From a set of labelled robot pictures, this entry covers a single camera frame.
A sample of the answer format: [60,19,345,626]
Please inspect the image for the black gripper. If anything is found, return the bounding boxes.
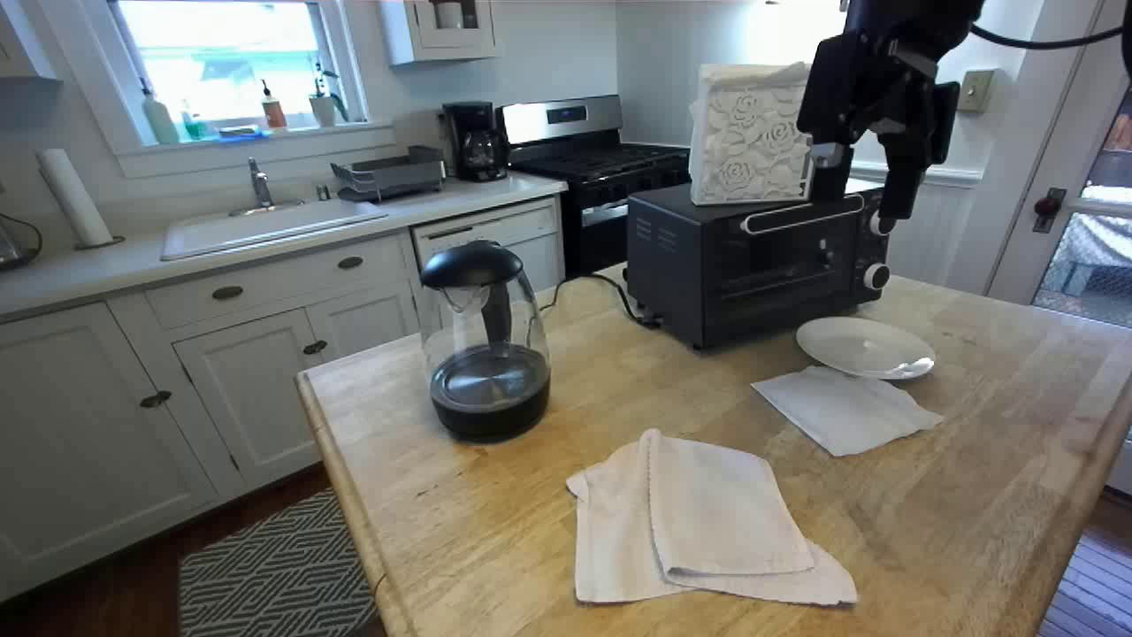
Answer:
[797,28,961,236]

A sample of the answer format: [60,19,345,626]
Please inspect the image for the white round plate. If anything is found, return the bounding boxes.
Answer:
[791,315,942,387]

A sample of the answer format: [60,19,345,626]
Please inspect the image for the black toaster oven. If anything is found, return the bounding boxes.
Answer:
[622,173,899,354]

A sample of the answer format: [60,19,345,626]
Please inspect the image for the white glass door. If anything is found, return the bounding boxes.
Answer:
[987,0,1132,332]

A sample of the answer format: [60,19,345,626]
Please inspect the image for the white paper napkin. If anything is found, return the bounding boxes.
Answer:
[751,364,947,459]

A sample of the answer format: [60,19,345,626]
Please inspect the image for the black and steel stove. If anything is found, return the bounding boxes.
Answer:
[500,97,694,280]

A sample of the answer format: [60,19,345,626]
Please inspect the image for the white dishwasher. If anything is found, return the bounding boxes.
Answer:
[412,195,569,297]

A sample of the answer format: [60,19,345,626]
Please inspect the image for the white folded cloth towel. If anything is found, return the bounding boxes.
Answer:
[562,424,865,613]

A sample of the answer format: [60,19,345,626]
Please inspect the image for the black coffee maker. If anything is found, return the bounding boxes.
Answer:
[440,98,508,183]

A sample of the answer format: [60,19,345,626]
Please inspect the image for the glass kettle with black lid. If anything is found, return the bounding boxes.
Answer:
[419,236,554,446]

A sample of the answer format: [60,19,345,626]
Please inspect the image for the grey dish rack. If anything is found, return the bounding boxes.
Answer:
[328,141,453,207]

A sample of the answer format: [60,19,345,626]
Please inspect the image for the white pump bottle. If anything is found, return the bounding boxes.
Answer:
[308,69,355,131]

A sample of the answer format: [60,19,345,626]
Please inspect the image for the small orange soap bottle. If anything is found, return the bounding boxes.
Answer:
[257,78,289,134]

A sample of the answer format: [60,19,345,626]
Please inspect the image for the white kitchen sink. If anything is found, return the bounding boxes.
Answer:
[161,195,393,265]

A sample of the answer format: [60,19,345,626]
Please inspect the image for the steel sink faucet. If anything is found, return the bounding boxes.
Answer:
[246,157,281,216]

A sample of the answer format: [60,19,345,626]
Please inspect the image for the kitchen window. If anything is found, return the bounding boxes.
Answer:
[102,0,373,159]

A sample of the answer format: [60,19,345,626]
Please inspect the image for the grey patterned floor rug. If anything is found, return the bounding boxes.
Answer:
[176,490,382,637]

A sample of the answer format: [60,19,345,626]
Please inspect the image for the white spray bottle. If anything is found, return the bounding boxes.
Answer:
[138,78,185,148]

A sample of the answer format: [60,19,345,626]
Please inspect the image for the white base cabinets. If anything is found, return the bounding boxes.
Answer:
[0,231,426,606]

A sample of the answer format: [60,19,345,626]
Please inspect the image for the white paper towel roll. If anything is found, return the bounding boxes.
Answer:
[31,146,124,252]

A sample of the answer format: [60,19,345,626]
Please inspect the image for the beige wall light switch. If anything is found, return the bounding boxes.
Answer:
[954,69,998,117]

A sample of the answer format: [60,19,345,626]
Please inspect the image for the dark door handle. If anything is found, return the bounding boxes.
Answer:
[1034,183,1072,236]

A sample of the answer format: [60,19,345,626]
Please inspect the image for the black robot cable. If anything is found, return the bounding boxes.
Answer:
[970,0,1132,60]

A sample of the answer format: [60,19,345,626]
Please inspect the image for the black toaster power cord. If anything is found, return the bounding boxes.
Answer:
[533,273,664,337]

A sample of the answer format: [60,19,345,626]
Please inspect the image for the white wall cabinet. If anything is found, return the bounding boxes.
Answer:
[380,0,504,69]

